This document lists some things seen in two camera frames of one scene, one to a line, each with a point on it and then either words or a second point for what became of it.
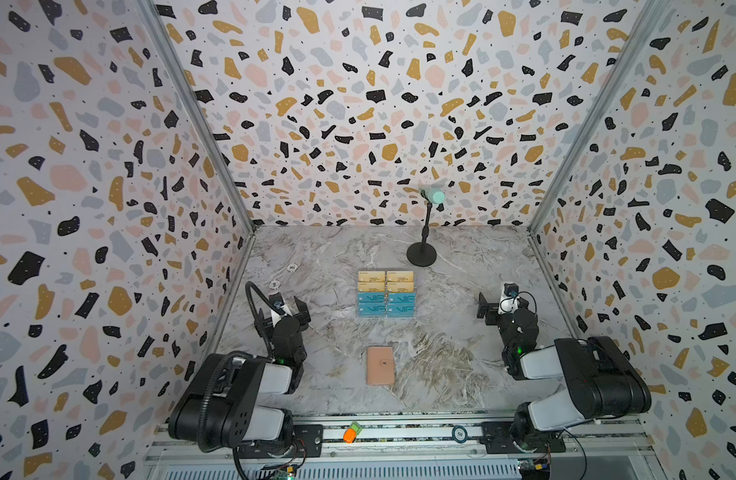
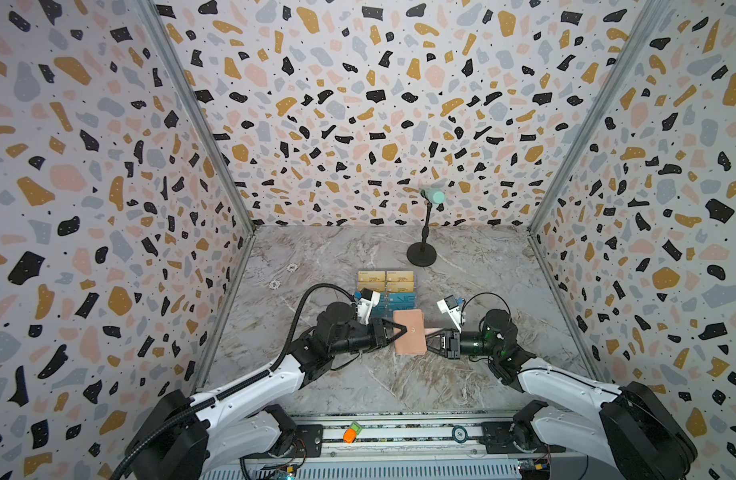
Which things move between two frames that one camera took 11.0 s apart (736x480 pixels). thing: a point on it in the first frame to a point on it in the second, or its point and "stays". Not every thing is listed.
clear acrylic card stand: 386,293 stays
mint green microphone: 435,196 stays
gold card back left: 371,276 stays
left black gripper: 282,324 to 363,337
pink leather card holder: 380,365 to 413,342
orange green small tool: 351,433 stays
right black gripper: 496,309 to 446,344
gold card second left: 371,287 stays
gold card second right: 400,287 stays
